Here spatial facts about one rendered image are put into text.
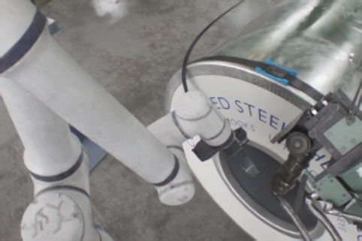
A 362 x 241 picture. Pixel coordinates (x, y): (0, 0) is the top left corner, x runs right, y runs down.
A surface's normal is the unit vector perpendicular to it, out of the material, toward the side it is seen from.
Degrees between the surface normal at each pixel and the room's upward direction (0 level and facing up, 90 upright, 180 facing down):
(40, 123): 92
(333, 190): 58
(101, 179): 0
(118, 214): 0
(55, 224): 12
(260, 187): 19
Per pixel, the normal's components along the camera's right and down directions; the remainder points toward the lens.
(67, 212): 0.02, -0.62
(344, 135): -0.51, 0.21
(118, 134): 0.57, 0.43
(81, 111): 0.41, 0.57
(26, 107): 0.22, 0.70
